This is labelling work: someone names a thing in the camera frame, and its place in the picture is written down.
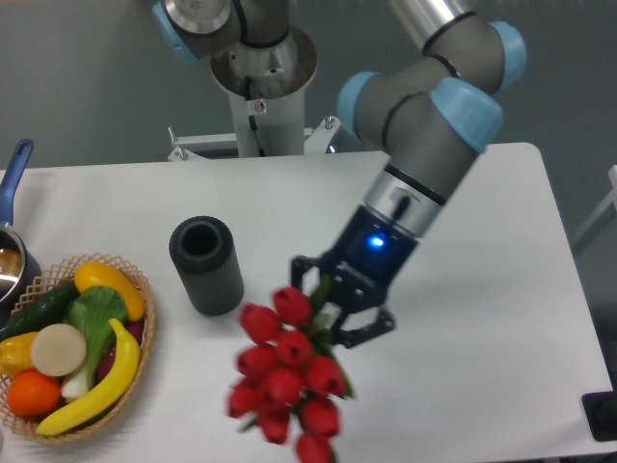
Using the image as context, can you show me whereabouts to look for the green bok choy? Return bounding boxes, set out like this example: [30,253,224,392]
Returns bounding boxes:
[62,286,127,401]

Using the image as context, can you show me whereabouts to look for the woven wicker basket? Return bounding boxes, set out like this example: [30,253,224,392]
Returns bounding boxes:
[1,253,155,445]

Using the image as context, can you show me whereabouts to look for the white frame at right edge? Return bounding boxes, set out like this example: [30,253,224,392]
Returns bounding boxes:
[571,165,616,259]

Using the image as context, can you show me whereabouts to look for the orange fruit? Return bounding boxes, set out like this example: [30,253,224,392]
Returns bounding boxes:
[7,369,61,417]

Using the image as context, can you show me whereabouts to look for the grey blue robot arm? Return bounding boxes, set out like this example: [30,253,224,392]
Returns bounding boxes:
[153,1,527,348]

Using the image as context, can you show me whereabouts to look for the yellow lemon squash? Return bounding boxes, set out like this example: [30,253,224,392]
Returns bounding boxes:
[73,260,146,322]

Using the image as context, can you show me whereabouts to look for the dark green cucumber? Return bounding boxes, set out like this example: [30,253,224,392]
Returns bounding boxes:
[1,280,79,341]

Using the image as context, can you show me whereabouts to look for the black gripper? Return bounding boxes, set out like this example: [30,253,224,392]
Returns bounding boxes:
[290,206,417,348]

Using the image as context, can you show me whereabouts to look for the red tulip bouquet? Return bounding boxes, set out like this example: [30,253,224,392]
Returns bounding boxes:
[226,277,353,462]

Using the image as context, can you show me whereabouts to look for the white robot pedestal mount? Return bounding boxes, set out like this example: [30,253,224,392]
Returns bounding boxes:
[168,26,341,161]

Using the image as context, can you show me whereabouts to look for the dark red vegetable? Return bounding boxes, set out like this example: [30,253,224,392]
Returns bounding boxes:
[96,321,144,382]

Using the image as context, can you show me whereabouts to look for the yellow bell pepper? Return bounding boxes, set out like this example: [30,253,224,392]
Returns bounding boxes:
[1,332,38,377]

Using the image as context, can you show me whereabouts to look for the beige round disc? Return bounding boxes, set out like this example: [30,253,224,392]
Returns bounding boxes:
[30,323,87,377]

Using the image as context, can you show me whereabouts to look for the yellow banana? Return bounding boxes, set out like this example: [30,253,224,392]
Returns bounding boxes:
[36,318,140,437]

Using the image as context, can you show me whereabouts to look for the black device at table edge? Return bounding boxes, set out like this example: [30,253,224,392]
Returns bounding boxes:
[581,391,616,442]

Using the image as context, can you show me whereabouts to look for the blue handled saucepan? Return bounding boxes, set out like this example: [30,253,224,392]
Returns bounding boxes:
[1,139,41,325]

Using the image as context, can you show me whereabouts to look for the dark grey ribbed vase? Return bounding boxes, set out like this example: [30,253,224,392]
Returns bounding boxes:
[169,216,244,316]

